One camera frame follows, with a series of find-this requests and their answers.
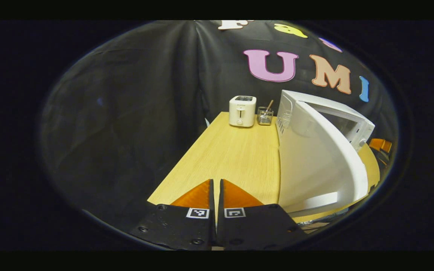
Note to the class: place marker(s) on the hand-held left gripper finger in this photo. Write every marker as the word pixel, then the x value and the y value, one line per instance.
pixel 220 199
pixel 212 195

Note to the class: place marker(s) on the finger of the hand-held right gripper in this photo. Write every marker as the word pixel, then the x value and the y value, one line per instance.
pixel 381 145

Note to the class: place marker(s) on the white microwave oven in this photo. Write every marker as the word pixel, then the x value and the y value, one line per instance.
pixel 315 158

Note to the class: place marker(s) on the white toaster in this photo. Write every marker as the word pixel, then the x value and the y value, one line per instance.
pixel 242 113

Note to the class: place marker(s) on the clear holder with chopsticks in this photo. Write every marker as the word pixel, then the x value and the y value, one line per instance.
pixel 265 117

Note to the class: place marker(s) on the black backdrop cloth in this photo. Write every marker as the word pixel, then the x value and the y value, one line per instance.
pixel 126 113

